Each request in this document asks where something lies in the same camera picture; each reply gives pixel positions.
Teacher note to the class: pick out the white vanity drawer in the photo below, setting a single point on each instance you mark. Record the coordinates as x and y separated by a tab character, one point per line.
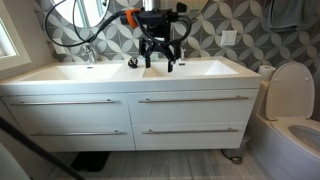
190	141
80	143
66	115

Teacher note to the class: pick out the round wall mirror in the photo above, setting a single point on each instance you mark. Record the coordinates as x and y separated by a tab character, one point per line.
85	13
197	4

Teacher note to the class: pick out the black floor mat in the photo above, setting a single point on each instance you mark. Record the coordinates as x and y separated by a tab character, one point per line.
89	161

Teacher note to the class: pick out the white double sink vanity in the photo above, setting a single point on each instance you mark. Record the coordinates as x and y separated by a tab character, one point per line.
130	80

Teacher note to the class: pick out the white framed window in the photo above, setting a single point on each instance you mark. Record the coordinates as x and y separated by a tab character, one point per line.
6	43

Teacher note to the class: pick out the white toilet paper roll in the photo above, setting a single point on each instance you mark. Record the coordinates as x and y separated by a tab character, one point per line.
266	72

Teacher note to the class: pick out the white rounded foreground object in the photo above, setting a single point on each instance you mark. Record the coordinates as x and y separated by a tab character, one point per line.
11	165

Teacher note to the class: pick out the beige toilet paper stand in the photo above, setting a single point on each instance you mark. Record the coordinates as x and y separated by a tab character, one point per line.
260	98

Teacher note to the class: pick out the grey hanging towel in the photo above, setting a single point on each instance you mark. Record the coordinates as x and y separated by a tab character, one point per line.
286	13

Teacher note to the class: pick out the white toilet bowl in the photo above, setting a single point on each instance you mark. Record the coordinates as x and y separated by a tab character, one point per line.
300	136

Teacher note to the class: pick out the small black round object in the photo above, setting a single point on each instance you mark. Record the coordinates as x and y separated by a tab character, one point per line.
133	62

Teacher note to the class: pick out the orange gripper mount clip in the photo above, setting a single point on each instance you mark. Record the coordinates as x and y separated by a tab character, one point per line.
132	17

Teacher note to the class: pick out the chrome sink faucet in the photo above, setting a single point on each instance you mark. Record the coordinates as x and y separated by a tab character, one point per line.
183	55
89	53

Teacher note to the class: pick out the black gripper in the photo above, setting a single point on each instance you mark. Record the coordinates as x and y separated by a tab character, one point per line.
159	33

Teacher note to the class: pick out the clear soap dispenser bottle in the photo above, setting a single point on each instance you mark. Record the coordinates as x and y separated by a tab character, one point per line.
155	57

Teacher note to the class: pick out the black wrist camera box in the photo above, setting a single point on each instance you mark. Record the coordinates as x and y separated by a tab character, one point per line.
156	16

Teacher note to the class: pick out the small metal trash can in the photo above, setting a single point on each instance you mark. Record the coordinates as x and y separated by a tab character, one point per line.
237	151

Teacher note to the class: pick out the white drawer with inner compartments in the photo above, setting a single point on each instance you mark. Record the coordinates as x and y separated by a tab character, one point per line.
193	111

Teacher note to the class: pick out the white wall outlet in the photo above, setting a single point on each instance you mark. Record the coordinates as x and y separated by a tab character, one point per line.
228	38
58	50

